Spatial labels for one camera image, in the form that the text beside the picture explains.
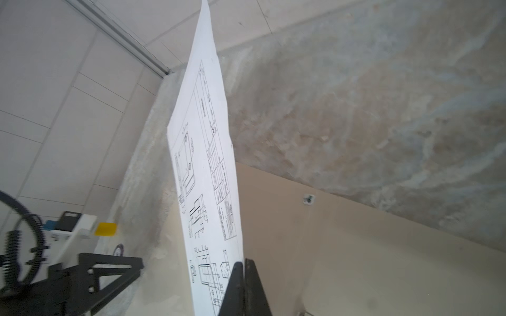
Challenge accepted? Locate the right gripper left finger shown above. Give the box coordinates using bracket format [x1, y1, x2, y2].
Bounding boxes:
[218, 261, 245, 316]

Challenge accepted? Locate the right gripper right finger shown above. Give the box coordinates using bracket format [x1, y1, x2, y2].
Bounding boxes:
[244, 259, 272, 316]

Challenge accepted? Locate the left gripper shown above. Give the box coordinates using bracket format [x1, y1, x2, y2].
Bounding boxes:
[1, 253, 144, 315]

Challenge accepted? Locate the beige paper folder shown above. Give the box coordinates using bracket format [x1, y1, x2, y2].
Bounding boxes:
[117, 164, 505, 315]

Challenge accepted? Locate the drawing paper sheet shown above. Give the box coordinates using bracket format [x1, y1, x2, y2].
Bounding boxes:
[167, 1, 244, 315]

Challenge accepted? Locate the yellow cylinder block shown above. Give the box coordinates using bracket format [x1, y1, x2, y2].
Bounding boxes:
[94, 223, 117, 237]

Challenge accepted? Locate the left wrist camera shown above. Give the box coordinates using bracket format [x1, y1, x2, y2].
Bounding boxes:
[34, 214, 98, 283]

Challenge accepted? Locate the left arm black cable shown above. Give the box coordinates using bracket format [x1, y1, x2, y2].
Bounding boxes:
[0, 190, 48, 295]

